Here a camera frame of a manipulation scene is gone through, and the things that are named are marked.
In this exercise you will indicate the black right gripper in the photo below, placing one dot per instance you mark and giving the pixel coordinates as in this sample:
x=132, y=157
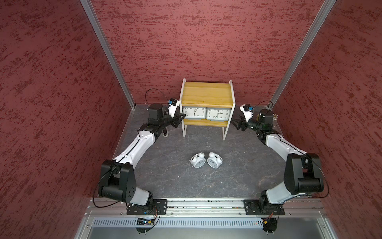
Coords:
x=239, y=122

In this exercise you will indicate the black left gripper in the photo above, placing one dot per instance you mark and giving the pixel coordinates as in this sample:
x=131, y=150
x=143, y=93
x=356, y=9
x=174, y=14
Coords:
x=177, y=121

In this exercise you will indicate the grey rectangular alarm clock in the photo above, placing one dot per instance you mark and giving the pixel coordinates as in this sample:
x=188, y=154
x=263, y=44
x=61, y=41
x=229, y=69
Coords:
x=194, y=113
x=218, y=114

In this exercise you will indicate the white twin-bell alarm clock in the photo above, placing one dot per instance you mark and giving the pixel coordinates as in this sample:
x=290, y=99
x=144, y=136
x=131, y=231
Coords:
x=198, y=160
x=214, y=160

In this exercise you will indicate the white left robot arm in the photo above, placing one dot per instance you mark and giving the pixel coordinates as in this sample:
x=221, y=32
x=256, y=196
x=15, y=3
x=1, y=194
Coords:
x=117, y=178

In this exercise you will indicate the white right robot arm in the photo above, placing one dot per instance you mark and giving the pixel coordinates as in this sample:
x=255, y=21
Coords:
x=303, y=175

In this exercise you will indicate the white wooden two-tier shelf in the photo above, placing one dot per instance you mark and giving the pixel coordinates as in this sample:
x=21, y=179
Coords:
x=208, y=95

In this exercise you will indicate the beige black stapler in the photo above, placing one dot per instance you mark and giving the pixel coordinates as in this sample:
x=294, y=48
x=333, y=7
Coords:
x=165, y=132

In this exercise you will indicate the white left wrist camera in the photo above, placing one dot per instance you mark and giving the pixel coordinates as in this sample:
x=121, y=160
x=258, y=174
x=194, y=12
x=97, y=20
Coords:
x=172, y=106

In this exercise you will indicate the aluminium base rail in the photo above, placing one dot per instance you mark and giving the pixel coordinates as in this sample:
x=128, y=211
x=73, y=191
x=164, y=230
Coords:
x=206, y=218

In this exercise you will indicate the right aluminium corner post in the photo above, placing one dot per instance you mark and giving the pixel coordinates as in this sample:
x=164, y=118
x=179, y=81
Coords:
x=313, y=30

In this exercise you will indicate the aluminium corner post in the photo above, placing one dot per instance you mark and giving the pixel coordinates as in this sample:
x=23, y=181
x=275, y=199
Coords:
x=92, y=17
x=313, y=30

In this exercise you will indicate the left aluminium corner post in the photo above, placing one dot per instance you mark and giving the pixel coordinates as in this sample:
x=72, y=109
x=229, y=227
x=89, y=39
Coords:
x=92, y=17

